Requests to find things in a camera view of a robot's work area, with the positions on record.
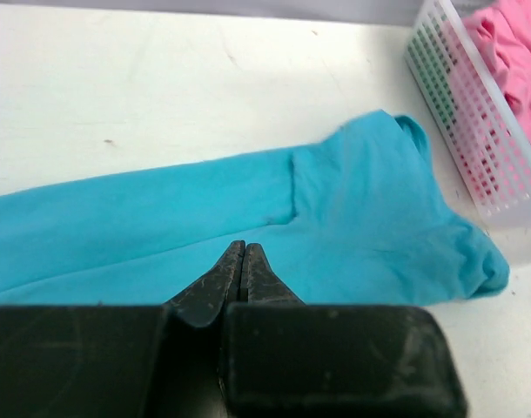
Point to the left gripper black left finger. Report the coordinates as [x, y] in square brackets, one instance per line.
[116, 361]

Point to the pink t shirt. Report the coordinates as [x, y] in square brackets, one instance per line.
[501, 33]

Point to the turquoise t shirt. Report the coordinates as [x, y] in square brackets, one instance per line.
[355, 218]

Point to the white plastic basket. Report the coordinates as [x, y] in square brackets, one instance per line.
[489, 148]

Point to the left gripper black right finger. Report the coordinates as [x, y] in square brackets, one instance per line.
[283, 358]

